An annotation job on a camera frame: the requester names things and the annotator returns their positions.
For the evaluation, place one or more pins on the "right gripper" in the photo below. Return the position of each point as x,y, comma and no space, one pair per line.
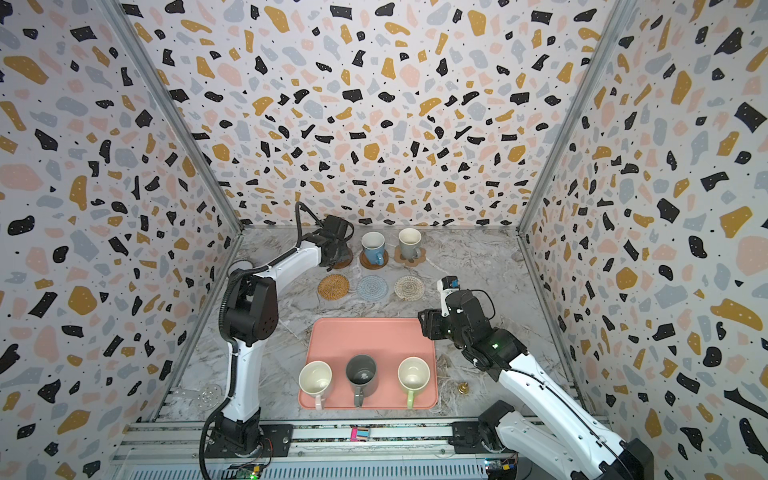
434,324

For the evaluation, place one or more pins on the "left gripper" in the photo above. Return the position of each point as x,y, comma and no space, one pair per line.
344,246

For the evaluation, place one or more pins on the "brown wooden coaster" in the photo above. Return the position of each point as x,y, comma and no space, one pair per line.
365,263
345,263

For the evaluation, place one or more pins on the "beige patterned round coaster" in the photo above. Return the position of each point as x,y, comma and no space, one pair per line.
409,288

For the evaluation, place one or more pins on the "woven rattan coaster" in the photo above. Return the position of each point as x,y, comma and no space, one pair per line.
333,287

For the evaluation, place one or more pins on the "light blue mug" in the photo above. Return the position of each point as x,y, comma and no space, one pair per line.
373,244

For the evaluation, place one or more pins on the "white mug green handle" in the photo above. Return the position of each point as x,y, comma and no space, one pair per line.
414,375

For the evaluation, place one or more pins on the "paw print wooden coaster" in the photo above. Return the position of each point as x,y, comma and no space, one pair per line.
421,258

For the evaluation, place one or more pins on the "white mug grey handle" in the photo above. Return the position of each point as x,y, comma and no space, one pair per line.
410,243

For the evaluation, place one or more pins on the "dark grey mug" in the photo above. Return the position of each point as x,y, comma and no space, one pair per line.
361,373

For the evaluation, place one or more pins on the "white mug pink handle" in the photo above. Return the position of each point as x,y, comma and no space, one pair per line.
316,381

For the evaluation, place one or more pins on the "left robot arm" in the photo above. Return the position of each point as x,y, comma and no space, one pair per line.
249,315

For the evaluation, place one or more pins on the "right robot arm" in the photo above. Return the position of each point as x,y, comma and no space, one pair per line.
570,443

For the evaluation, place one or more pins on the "light blue round coaster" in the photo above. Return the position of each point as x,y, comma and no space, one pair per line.
372,288

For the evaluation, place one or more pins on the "pink silicone tray mat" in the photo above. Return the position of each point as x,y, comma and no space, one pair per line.
388,341

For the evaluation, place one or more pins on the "aluminium front rail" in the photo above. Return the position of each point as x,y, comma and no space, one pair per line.
321,449

